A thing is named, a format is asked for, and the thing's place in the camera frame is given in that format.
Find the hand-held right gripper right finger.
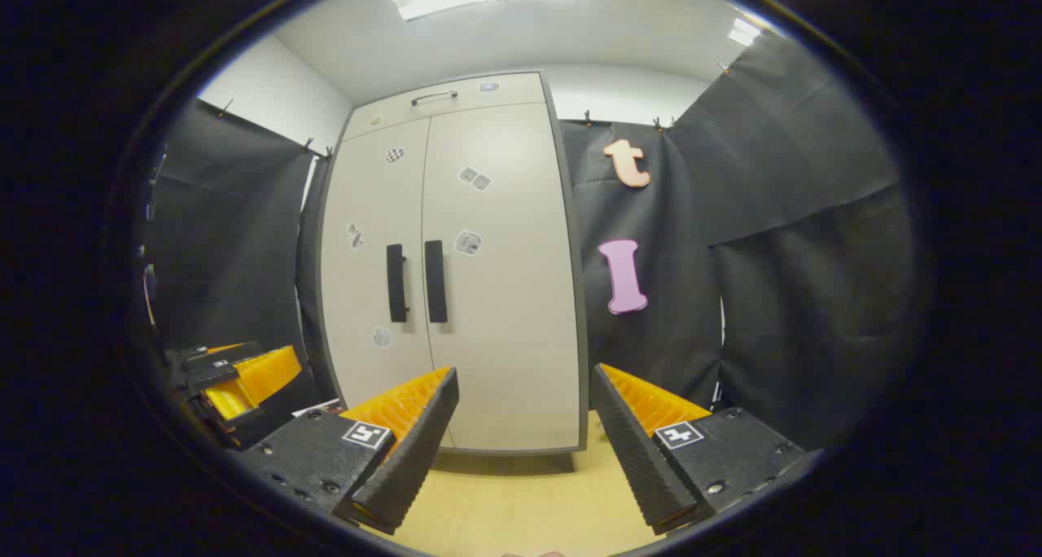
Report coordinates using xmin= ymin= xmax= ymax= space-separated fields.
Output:
xmin=589 ymin=363 xmax=825 ymax=536

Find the white cabinet top drawer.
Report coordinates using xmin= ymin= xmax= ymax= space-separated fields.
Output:
xmin=342 ymin=72 xmax=547 ymax=142

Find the white double-door shoe cabinet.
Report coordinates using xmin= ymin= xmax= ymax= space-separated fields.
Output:
xmin=316 ymin=70 xmax=590 ymax=458

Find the white cabinet door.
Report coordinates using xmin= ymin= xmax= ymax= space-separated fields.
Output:
xmin=320 ymin=117 xmax=454 ymax=450
xmin=421 ymin=101 xmax=584 ymax=452

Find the black door handle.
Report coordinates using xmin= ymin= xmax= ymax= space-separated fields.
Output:
xmin=423 ymin=239 xmax=449 ymax=324
xmin=386 ymin=243 xmax=409 ymax=324

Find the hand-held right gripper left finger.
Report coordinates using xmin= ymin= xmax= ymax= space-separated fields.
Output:
xmin=240 ymin=366 xmax=461 ymax=536

